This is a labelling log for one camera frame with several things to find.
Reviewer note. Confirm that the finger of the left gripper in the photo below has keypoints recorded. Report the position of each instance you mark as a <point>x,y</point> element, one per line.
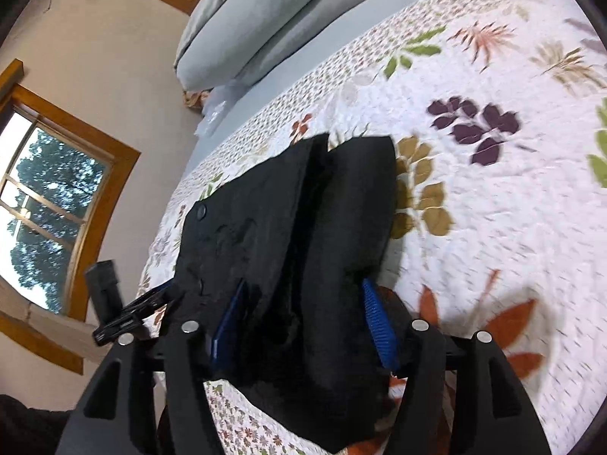
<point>131,317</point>

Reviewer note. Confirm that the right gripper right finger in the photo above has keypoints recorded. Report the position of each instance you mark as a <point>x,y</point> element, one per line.
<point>377,307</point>

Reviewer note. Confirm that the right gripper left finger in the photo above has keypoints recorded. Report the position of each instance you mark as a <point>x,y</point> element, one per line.
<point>225,343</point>

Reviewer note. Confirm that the black pants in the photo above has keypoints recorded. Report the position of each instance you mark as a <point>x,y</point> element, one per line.
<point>304,229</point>

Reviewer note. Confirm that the wooden framed side window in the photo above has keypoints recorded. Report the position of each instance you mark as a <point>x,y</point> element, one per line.
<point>60,182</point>

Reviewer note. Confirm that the light blue bed sheet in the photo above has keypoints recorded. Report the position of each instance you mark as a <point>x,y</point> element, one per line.
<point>230,106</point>

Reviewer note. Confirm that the crumpled clothes pile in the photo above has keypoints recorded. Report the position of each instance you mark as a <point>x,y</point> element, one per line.
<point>195,101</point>

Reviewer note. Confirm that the floral quilted bedspread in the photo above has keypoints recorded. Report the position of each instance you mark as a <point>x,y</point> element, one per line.
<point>497,109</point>

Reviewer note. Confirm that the folded grey duvet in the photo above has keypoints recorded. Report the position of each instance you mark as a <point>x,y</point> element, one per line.
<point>222,36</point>

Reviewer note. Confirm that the grey pillow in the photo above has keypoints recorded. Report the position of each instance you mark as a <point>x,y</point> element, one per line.
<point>313,18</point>

